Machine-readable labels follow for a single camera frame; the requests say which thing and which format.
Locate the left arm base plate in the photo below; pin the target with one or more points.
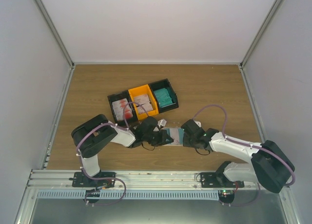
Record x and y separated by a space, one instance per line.
79 179

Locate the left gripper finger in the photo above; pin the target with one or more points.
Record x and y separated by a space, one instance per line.
166 136
170 142

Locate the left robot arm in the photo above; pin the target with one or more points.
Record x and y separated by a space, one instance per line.
92 136

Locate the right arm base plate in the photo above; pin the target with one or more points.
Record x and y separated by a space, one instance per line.
216 180

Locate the black bin left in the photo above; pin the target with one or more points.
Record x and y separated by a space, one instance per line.
118 96

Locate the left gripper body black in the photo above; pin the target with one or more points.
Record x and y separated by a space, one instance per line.
158 140

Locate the orange bin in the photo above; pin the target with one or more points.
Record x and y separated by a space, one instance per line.
145 89

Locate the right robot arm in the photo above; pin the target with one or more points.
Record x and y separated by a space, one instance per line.
263 163

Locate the grey slotted cable duct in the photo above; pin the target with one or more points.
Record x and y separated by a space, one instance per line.
130 194

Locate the beige card holder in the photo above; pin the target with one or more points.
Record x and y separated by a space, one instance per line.
177 135

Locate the black bin right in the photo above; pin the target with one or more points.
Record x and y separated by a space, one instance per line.
159 85

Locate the red white card stack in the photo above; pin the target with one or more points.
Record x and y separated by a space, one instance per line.
121 109

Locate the white pink card stack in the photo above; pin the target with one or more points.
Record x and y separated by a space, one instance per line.
145 102

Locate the aluminium rail frame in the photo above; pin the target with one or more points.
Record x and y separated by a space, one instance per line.
201 89

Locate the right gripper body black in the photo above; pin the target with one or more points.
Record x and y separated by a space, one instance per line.
189 143

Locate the black bin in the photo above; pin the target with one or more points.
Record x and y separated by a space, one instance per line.
118 96
159 85

